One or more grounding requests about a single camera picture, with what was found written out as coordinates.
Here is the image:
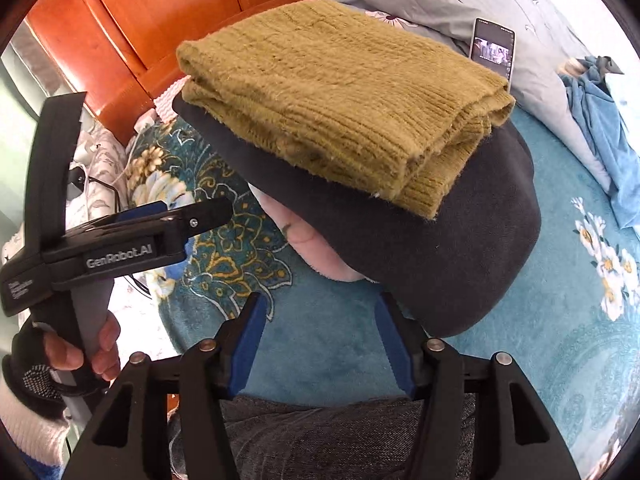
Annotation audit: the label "person's left hand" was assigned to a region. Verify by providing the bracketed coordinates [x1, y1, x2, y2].
[2, 312, 122, 418]

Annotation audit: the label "person's grey jeans legs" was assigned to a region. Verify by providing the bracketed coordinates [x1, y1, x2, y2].
[167, 392, 476, 480]

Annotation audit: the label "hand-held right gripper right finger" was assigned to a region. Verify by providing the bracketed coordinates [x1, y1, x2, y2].
[374, 291, 581, 480]

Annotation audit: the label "pale pink folded garment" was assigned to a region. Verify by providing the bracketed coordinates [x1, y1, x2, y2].
[248, 182, 381, 283]

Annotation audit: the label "dark grey garment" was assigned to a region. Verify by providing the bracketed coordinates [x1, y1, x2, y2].
[172, 85, 543, 338]

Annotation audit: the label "white bed sheet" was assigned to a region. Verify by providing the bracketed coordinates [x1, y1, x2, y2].
[520, 0, 618, 61]

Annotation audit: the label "olive green knitted sweater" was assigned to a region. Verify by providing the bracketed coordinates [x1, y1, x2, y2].
[176, 0, 516, 220]

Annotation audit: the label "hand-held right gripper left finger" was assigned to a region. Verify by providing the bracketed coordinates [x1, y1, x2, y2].
[62, 291, 268, 480]

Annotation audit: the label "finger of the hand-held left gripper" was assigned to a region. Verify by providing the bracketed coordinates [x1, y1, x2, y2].
[117, 199, 232, 243]

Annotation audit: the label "white knitted cloth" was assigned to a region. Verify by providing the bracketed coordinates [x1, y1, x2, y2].
[153, 77, 193, 120]

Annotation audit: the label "orange wooden headboard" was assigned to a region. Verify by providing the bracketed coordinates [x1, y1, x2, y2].
[25, 0, 333, 133]

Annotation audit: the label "white floral cloth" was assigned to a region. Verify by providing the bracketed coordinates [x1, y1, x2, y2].
[0, 120, 132, 266]

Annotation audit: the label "blue crumpled garment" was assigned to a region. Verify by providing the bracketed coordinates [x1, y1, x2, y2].
[557, 55, 640, 231]

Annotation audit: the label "smartphone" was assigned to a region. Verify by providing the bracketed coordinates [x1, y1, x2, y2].
[467, 17, 516, 83]

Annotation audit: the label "teal floral blanket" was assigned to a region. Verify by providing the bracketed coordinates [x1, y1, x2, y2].
[122, 105, 640, 480]

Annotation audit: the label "person's left forearm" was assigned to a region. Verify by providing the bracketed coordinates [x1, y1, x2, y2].
[0, 380, 68, 480]

